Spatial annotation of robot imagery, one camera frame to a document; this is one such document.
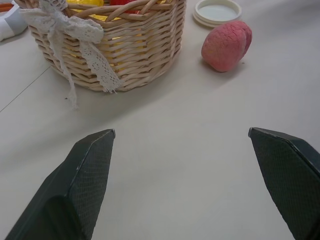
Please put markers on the white lace ribbon bow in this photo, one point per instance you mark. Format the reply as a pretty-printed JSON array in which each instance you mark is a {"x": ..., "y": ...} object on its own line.
[{"x": 75, "y": 42}]

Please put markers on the red item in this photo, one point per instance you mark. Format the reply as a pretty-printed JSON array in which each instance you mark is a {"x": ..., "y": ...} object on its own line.
[{"x": 122, "y": 3}]

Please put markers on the wicker basket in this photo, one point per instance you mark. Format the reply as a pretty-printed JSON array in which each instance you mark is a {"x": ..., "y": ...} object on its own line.
[{"x": 125, "y": 50}]

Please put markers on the yellow item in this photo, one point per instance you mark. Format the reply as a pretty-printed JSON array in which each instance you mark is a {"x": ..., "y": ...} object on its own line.
[{"x": 86, "y": 2}]

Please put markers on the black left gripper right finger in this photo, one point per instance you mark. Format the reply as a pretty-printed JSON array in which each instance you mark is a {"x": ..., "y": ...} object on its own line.
[{"x": 292, "y": 180}]

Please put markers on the white round plastic lid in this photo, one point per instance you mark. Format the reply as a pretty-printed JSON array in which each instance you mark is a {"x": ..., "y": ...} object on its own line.
[{"x": 217, "y": 12}]

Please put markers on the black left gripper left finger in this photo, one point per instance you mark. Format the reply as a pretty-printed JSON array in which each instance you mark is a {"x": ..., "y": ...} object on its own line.
[{"x": 75, "y": 190}]

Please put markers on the orange carrot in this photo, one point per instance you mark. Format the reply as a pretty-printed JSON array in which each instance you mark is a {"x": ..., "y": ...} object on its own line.
[{"x": 5, "y": 7}]

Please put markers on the white and grey object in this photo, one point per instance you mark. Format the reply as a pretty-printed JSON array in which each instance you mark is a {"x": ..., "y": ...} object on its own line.
[{"x": 11, "y": 23}]

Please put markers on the pink peach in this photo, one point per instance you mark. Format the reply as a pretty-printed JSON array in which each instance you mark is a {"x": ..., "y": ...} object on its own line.
[{"x": 226, "y": 46}]

